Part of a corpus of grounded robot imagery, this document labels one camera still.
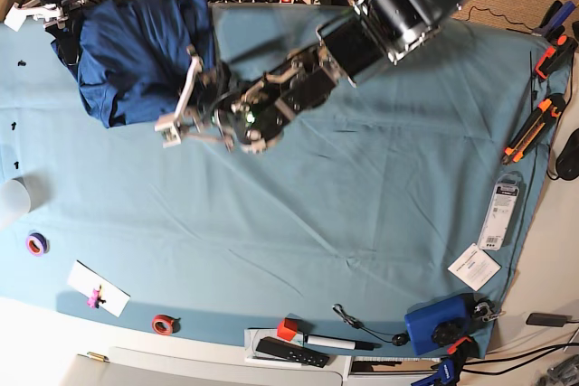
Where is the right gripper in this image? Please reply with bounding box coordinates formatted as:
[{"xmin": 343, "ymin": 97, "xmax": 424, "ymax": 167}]
[{"xmin": 24, "ymin": 0, "xmax": 90, "ymax": 65}]

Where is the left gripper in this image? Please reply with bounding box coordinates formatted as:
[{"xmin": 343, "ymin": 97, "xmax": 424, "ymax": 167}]
[{"xmin": 174, "ymin": 44, "xmax": 233, "ymax": 151}]

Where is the dark blue t-shirt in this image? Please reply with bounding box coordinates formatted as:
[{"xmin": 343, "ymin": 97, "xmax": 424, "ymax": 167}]
[{"xmin": 63, "ymin": 0, "xmax": 216, "ymax": 128}]

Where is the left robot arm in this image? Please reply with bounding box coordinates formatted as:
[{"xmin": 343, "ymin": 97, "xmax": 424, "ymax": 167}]
[{"xmin": 169, "ymin": 0, "xmax": 465, "ymax": 154}]

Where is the translucent plastic cup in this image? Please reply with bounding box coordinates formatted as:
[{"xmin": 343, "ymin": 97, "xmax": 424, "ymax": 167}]
[{"xmin": 0, "ymin": 179, "xmax": 31, "ymax": 230}]

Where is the purple tape roll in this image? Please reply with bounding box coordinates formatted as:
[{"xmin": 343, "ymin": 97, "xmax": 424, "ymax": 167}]
[{"xmin": 26, "ymin": 232, "xmax": 49, "ymax": 257}]

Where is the light blue table cloth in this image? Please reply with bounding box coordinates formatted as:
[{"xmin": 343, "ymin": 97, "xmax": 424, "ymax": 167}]
[{"xmin": 1, "ymin": 21, "xmax": 546, "ymax": 345}]

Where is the white paper card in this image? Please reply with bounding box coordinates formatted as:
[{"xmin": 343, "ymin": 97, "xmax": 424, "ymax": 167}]
[{"xmin": 67, "ymin": 260, "xmax": 130, "ymax": 317}]

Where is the pink binder clip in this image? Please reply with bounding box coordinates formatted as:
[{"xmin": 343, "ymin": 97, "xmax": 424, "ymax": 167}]
[{"xmin": 87, "ymin": 286, "xmax": 106, "ymax": 309}]

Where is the red tape roll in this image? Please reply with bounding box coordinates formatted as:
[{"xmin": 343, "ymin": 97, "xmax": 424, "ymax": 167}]
[{"xmin": 151, "ymin": 315, "xmax": 180, "ymax": 335}]

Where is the white notepad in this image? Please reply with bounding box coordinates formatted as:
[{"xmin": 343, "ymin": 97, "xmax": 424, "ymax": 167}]
[{"xmin": 243, "ymin": 325, "xmax": 353, "ymax": 381}]

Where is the red cube block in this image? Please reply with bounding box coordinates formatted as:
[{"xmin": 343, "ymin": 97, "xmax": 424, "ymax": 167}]
[{"xmin": 276, "ymin": 317, "xmax": 299, "ymax": 342}]

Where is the black remote control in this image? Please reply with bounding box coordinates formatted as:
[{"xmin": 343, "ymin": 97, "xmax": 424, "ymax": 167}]
[{"xmin": 256, "ymin": 336, "xmax": 330, "ymax": 368}]

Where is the black white marker pen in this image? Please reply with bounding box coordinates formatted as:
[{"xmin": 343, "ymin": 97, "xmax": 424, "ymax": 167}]
[{"xmin": 304, "ymin": 334, "xmax": 376, "ymax": 351}]

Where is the blue plastic box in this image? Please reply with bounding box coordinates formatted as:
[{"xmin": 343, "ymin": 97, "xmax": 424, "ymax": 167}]
[{"xmin": 404, "ymin": 294, "xmax": 474, "ymax": 355}]

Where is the blister pack of batteries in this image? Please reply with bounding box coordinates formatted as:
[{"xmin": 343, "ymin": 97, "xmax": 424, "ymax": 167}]
[{"xmin": 477, "ymin": 173, "xmax": 520, "ymax": 250}]

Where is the white paper packet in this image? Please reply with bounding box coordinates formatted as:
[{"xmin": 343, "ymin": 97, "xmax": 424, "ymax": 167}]
[{"xmin": 448, "ymin": 244, "xmax": 500, "ymax": 291}]

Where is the orange black utility knife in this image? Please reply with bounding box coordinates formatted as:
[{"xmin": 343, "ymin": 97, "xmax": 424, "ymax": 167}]
[{"xmin": 501, "ymin": 93, "xmax": 566, "ymax": 165}]

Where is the blue black spring clamp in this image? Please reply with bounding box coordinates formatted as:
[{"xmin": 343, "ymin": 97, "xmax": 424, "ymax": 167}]
[{"xmin": 531, "ymin": 0, "xmax": 576, "ymax": 37}]

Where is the orange black clamp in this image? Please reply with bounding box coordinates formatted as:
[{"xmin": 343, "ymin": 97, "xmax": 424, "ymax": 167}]
[{"xmin": 534, "ymin": 35, "xmax": 578, "ymax": 81}]

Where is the black computer mouse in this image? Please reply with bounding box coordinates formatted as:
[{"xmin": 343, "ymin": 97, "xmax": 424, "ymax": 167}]
[{"xmin": 555, "ymin": 128, "xmax": 579, "ymax": 181}]

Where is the blue orange bar clamp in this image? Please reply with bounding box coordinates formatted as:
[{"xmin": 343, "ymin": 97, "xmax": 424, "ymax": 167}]
[{"xmin": 412, "ymin": 336, "xmax": 479, "ymax": 386}]

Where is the small black phone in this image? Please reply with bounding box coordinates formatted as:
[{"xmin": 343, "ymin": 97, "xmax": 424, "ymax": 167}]
[{"xmin": 526, "ymin": 312, "xmax": 568, "ymax": 327}]

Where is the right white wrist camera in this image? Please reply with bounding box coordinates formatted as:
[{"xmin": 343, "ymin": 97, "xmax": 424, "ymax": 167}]
[{"xmin": 4, "ymin": 3, "xmax": 28, "ymax": 32}]

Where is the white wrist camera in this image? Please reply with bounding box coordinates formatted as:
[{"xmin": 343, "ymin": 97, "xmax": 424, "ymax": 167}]
[
  {"xmin": 4, "ymin": 3, "xmax": 28, "ymax": 32},
  {"xmin": 154, "ymin": 114, "xmax": 182, "ymax": 148}
]

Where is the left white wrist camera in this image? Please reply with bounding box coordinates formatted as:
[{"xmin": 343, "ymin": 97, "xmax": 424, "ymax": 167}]
[{"xmin": 154, "ymin": 114, "xmax": 182, "ymax": 148}]

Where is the black lanyard with clip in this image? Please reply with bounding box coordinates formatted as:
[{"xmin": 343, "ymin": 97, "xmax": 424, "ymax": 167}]
[{"xmin": 331, "ymin": 303, "xmax": 410, "ymax": 348}]

